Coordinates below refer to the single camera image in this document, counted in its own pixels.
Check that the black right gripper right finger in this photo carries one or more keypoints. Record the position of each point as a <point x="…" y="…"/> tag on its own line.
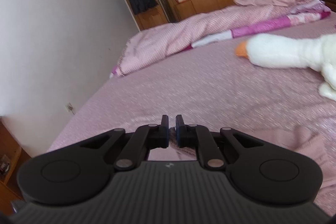
<point x="263" y="172"/>

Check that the white plush goose toy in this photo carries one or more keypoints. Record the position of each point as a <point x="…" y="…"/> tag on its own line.
<point x="275" y="51"/>

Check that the wooden bedside cabinet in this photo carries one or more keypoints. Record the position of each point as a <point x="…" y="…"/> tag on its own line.
<point x="13" y="156"/>

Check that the pink checked quilt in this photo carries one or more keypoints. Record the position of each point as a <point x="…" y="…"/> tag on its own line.
<point x="157" y="43"/>

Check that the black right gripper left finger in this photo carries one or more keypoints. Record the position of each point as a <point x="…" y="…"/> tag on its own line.
<point x="79" y="172"/>

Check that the pink floral bed sheet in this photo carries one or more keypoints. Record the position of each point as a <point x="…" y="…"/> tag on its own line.
<point x="213" y="87"/>

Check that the pink knitted cardigan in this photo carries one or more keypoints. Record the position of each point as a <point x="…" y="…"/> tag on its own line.
<point x="172" y="152"/>

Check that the white wall socket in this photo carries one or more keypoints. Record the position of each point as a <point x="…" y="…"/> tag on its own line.
<point x="70" y="108"/>

